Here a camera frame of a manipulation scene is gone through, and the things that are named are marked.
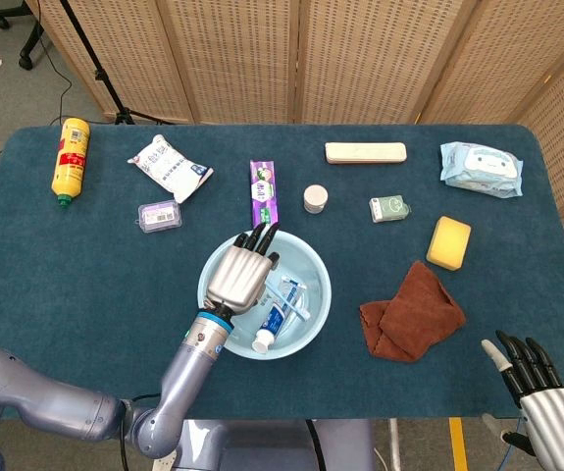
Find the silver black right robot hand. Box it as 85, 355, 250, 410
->
481, 330, 564, 471

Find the white tissue packet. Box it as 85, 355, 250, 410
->
127, 134, 214, 204

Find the purple toothpaste carton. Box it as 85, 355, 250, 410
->
249, 159, 282, 230

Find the long beige pink case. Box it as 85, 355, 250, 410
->
324, 141, 408, 165

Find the light blue wet wipes pack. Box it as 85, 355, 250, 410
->
438, 141, 525, 199

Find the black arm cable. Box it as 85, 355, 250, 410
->
118, 393, 165, 471

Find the blue white toothpaste tube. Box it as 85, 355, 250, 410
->
251, 282, 307, 354

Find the brown cloth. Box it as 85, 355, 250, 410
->
358, 260, 467, 363

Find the yellow sponge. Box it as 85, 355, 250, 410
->
426, 215, 473, 272

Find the grey robot torso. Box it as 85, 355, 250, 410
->
178, 418, 377, 471

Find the light blue toothbrush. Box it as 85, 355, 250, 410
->
264, 277, 312, 323

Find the black tripod stand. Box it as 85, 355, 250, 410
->
58, 0, 175, 127

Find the green white tissue pack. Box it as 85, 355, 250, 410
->
368, 193, 413, 224

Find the yellow bottle red label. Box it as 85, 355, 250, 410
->
50, 117, 91, 210

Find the teal fabric table cover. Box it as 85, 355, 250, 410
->
0, 123, 564, 421

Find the small white cream jar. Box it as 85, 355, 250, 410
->
303, 183, 330, 215

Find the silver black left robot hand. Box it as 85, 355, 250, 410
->
204, 222, 282, 315

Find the black office chair base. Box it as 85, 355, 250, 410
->
0, 0, 46, 71

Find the light blue plastic basin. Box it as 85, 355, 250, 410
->
196, 231, 333, 361

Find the purple floss pick box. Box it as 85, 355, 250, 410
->
136, 199, 183, 235

